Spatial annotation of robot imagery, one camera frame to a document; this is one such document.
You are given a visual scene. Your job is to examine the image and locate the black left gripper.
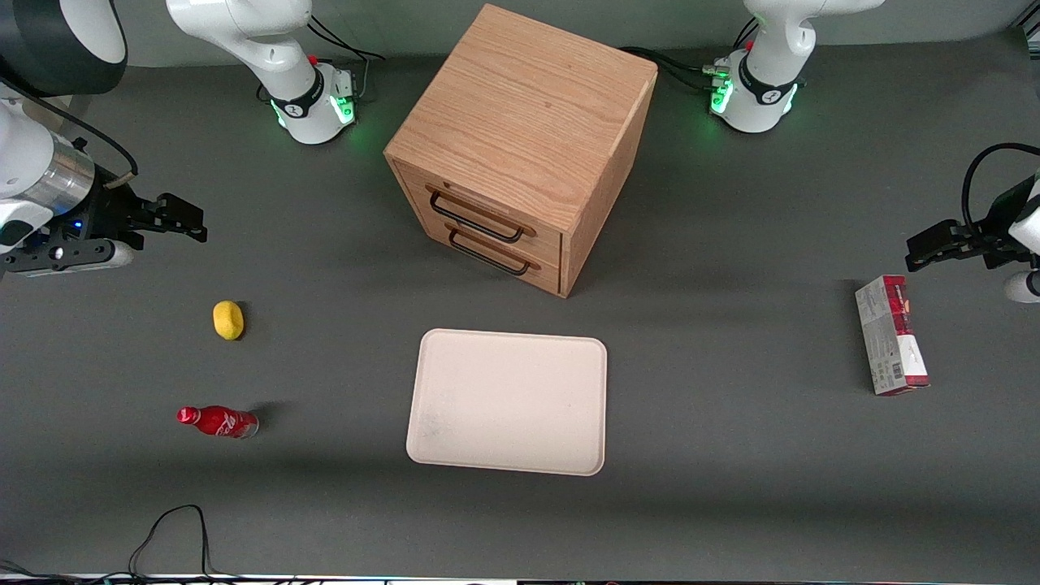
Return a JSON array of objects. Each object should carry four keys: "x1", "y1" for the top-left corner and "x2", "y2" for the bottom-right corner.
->
[{"x1": 905, "y1": 177, "x2": 1040, "y2": 273}]

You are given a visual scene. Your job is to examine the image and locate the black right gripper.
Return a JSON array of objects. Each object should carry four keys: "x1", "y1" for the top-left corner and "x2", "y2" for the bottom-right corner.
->
[{"x1": 37, "y1": 169, "x2": 209, "y2": 246}]

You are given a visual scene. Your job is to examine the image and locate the red coke bottle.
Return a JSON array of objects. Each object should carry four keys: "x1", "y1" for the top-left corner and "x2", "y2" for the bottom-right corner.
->
[{"x1": 176, "y1": 405, "x2": 260, "y2": 440}]

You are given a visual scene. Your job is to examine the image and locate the beige plastic tray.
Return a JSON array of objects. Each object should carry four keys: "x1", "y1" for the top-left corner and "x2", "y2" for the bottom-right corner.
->
[{"x1": 405, "y1": 328, "x2": 609, "y2": 477}]

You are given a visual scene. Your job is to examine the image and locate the red and grey carton box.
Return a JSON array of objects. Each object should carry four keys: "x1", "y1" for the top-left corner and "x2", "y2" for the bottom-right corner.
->
[{"x1": 855, "y1": 275, "x2": 931, "y2": 397}]

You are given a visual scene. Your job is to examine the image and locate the yellow lemon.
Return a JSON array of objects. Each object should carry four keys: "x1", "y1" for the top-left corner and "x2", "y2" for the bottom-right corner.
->
[{"x1": 213, "y1": 300, "x2": 245, "y2": 341}]

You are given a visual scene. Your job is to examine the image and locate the wooden drawer front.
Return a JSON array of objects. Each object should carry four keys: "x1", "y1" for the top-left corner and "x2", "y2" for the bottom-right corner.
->
[
  {"x1": 393, "y1": 161, "x2": 564, "y2": 262},
  {"x1": 421, "y1": 213, "x2": 562, "y2": 296}
]

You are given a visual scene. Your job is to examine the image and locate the wooden drawer cabinet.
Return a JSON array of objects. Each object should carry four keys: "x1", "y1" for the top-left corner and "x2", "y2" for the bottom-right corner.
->
[{"x1": 383, "y1": 3, "x2": 659, "y2": 299}]

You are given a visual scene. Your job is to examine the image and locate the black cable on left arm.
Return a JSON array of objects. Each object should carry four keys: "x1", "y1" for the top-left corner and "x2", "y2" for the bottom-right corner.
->
[{"x1": 962, "y1": 143, "x2": 1040, "y2": 238}]

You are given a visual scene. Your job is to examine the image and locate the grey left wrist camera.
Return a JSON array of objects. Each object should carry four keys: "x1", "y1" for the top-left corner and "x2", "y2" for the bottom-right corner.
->
[{"x1": 1003, "y1": 271, "x2": 1040, "y2": 304}]

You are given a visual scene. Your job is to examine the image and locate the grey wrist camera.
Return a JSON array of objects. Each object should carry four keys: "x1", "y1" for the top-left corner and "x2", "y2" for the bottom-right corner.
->
[
  {"x1": 1003, "y1": 271, "x2": 1040, "y2": 304},
  {"x1": 0, "y1": 238, "x2": 135, "y2": 279}
]

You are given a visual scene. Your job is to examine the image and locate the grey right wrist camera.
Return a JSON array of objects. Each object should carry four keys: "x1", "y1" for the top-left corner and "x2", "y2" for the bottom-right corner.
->
[{"x1": 0, "y1": 238, "x2": 135, "y2": 279}]

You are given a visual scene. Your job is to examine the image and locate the black cables at right arm base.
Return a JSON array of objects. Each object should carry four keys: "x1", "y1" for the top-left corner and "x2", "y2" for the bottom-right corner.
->
[{"x1": 305, "y1": 15, "x2": 388, "y2": 105}]

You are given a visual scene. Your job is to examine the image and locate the black cables at arm base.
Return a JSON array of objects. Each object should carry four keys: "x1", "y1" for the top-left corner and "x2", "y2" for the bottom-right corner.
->
[
  {"x1": 619, "y1": 46, "x2": 732, "y2": 92},
  {"x1": 305, "y1": 15, "x2": 388, "y2": 105}
]

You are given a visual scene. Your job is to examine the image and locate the thin black looped cable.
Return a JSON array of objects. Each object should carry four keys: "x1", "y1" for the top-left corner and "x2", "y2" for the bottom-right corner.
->
[{"x1": 128, "y1": 505, "x2": 214, "y2": 582}]

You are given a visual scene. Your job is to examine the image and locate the black metal drawer handle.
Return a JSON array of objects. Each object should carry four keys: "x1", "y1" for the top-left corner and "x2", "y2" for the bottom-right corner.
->
[
  {"x1": 425, "y1": 184, "x2": 538, "y2": 245},
  {"x1": 444, "y1": 225, "x2": 542, "y2": 277}
]

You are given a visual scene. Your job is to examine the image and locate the black cables at left arm base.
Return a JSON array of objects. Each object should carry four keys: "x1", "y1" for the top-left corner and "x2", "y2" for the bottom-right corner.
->
[{"x1": 619, "y1": 46, "x2": 732, "y2": 92}]

